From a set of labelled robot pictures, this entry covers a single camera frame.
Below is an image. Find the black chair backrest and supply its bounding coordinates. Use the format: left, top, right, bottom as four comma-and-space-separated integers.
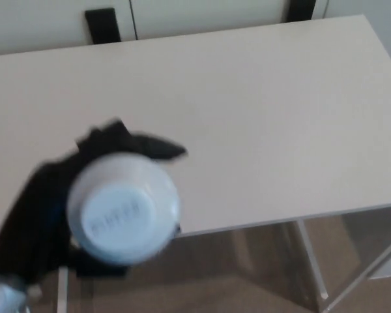
85, 7, 122, 45
288, 0, 315, 23

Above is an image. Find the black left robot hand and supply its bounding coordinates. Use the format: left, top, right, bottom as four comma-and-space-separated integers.
0, 117, 188, 288

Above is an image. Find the beige table with metal frame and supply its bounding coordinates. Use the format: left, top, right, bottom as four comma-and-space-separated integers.
0, 14, 391, 313

